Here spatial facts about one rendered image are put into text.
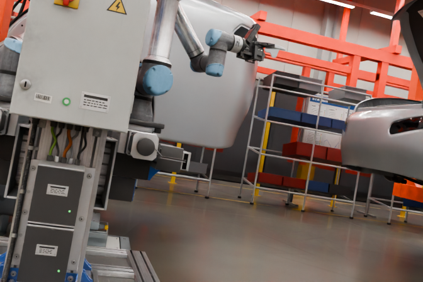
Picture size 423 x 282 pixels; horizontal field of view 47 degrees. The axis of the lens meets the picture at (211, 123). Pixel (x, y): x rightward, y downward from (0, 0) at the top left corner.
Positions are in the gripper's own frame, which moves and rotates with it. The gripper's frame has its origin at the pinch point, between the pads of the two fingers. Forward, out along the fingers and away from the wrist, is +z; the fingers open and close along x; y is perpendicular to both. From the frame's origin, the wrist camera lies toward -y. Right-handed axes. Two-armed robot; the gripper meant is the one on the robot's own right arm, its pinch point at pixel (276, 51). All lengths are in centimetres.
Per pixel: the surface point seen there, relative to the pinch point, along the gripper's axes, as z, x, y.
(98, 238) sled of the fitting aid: -38, -98, 97
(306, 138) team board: 406, -446, -48
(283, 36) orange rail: 424, -554, -258
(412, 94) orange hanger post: 362, -208, -82
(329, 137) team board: 447, -434, -56
